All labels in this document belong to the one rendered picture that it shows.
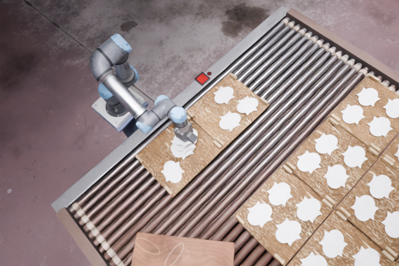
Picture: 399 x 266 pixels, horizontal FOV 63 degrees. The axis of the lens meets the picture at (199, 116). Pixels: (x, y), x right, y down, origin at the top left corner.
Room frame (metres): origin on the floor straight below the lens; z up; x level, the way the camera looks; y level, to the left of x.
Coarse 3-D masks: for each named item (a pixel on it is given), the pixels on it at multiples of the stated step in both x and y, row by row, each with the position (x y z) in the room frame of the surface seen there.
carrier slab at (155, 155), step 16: (160, 144) 0.80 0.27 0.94; (208, 144) 0.74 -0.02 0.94; (144, 160) 0.72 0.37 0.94; (160, 160) 0.70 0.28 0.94; (176, 160) 0.68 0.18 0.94; (192, 160) 0.66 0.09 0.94; (208, 160) 0.64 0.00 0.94; (160, 176) 0.60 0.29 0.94; (192, 176) 0.56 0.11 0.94; (176, 192) 0.49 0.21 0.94
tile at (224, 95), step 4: (220, 88) 1.10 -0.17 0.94; (224, 88) 1.10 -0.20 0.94; (228, 88) 1.09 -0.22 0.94; (216, 92) 1.08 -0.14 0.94; (220, 92) 1.08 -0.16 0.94; (224, 92) 1.07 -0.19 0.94; (228, 92) 1.07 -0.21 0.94; (232, 92) 1.06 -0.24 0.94; (216, 96) 1.05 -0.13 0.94; (220, 96) 1.05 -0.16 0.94; (224, 96) 1.04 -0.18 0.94; (228, 96) 1.04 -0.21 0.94; (232, 96) 1.03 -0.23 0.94; (216, 100) 1.02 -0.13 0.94; (220, 100) 1.02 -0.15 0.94; (224, 100) 1.01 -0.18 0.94; (228, 100) 1.01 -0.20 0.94
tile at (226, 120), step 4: (228, 112) 0.92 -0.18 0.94; (220, 116) 0.91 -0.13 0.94; (224, 116) 0.90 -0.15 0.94; (228, 116) 0.89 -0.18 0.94; (232, 116) 0.89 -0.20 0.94; (236, 116) 0.88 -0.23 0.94; (224, 120) 0.88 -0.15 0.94; (228, 120) 0.87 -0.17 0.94; (232, 120) 0.87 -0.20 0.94; (236, 120) 0.86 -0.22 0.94; (220, 124) 0.85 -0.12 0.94; (224, 124) 0.85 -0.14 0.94; (228, 124) 0.84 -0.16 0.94; (232, 124) 0.84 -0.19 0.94; (236, 124) 0.83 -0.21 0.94; (224, 128) 0.82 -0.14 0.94; (228, 128) 0.82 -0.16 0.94; (232, 128) 0.81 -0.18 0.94
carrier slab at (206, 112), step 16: (224, 80) 1.17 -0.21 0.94; (208, 96) 1.07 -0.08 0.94; (240, 96) 1.02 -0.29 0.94; (256, 96) 1.00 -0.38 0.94; (192, 112) 0.98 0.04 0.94; (208, 112) 0.95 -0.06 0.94; (224, 112) 0.93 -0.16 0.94; (256, 112) 0.89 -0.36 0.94; (208, 128) 0.84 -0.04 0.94; (240, 128) 0.80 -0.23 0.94; (224, 144) 0.72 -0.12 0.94
